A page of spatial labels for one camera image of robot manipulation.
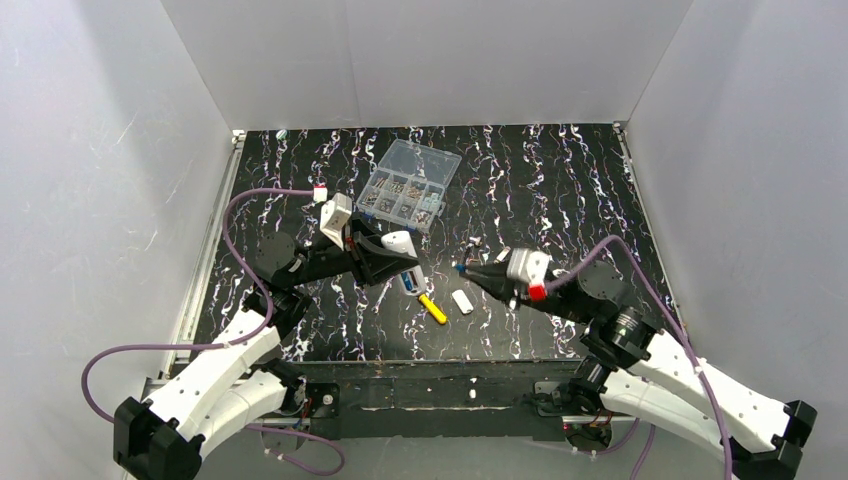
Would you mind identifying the white remote battery cover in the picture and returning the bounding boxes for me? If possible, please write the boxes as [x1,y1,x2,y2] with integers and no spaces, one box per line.
[451,289,474,315]

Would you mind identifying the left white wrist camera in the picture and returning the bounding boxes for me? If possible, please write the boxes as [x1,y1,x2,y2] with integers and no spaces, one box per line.
[313,186,353,249]

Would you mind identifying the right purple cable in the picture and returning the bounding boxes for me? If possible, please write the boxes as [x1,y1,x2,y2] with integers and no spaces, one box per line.
[543,235,737,480]

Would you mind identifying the yellow handled screwdriver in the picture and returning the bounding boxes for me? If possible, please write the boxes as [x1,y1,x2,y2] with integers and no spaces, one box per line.
[418,294,448,325]

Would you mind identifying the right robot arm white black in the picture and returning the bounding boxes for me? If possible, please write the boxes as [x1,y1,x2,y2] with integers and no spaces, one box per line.
[458,250,817,479]

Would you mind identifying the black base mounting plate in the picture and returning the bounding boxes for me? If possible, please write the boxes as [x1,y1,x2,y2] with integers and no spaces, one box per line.
[294,360,625,444]

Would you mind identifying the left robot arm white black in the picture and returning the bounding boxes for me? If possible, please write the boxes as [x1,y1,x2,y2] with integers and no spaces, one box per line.
[113,217,423,479]

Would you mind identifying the clear plastic parts organizer box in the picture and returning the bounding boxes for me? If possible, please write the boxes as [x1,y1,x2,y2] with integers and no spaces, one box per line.
[355,139,461,233]

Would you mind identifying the white remote control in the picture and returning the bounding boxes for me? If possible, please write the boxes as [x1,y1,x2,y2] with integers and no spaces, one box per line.
[381,230,426,297]

